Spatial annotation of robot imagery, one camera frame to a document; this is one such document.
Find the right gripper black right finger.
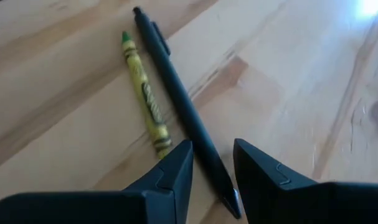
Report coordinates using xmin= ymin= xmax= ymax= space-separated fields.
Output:
xmin=233 ymin=138 xmax=378 ymax=224

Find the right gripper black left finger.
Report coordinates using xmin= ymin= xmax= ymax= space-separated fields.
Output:
xmin=0 ymin=139 xmax=195 ymax=224

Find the yellow-green crayon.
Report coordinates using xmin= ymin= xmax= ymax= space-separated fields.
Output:
xmin=120 ymin=30 xmax=174 ymax=160

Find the matte black clip pen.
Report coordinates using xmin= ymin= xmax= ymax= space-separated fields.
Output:
xmin=131 ymin=6 xmax=243 ymax=220

